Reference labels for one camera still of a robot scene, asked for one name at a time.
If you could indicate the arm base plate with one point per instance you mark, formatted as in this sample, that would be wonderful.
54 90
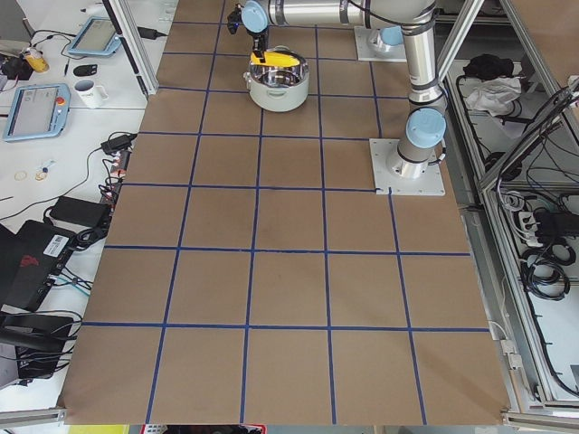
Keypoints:
395 176
366 53

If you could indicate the near blue teach pendant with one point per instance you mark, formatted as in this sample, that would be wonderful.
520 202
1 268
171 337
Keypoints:
37 111

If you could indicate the power strip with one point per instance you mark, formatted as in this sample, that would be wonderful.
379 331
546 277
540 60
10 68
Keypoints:
116 169

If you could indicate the aluminium frame post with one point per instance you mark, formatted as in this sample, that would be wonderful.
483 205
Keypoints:
124 23

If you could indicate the white mug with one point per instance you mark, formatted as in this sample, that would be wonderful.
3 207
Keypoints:
92 95

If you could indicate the small black power brick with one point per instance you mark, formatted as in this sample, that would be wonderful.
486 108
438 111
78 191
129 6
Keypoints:
116 144

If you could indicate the far blue teach pendant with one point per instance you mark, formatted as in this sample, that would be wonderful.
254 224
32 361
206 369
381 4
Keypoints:
97 38

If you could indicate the black laptop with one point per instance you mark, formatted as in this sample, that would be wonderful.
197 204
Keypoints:
41 251

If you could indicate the pale green electric pot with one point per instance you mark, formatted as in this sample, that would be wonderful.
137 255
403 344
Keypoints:
278 89

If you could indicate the yellow corn cob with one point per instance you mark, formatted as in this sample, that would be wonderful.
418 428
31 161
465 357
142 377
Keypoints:
275 59

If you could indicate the white crumpled cloth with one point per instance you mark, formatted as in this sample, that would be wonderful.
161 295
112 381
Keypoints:
495 96

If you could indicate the black power adapter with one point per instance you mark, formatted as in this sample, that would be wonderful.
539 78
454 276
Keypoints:
80 212

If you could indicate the yellow cup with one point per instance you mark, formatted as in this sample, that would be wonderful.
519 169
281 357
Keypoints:
36 60

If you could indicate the blue teach pendant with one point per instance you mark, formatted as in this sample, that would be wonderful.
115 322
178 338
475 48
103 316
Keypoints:
37 111
97 38

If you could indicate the black cloth bundle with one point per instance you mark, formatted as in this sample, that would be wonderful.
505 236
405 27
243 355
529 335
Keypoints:
489 67

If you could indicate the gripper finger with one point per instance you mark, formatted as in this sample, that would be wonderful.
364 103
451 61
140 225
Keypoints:
259 46

